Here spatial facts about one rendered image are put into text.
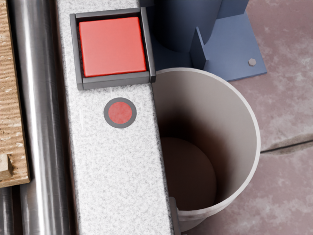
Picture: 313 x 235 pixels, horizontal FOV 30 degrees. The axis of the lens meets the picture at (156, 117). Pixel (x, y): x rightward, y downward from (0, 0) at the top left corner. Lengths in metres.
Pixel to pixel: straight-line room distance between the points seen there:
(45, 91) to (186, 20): 0.92
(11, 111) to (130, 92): 0.11
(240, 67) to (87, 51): 1.07
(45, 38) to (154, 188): 0.19
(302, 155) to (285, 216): 0.17
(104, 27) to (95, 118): 0.09
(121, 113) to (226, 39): 1.10
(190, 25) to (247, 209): 0.48
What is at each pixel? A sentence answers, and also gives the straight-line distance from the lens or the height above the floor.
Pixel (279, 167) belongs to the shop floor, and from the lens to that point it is 1.55.
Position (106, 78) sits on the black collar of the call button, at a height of 0.93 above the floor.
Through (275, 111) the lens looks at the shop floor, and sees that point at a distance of 1.60.
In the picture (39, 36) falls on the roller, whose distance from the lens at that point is 0.59.
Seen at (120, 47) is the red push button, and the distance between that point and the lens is 0.57.
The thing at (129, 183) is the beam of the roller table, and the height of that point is 0.92.
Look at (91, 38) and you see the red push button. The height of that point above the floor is 0.93.
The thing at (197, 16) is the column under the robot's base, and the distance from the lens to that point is 1.44.
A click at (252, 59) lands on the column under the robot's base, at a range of 1.62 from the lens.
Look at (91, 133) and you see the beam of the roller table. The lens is 0.55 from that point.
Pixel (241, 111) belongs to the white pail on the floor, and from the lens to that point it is 1.21.
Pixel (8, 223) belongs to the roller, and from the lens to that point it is 0.54.
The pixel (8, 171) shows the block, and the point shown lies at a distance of 0.51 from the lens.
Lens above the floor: 1.44
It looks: 69 degrees down
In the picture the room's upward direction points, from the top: 10 degrees clockwise
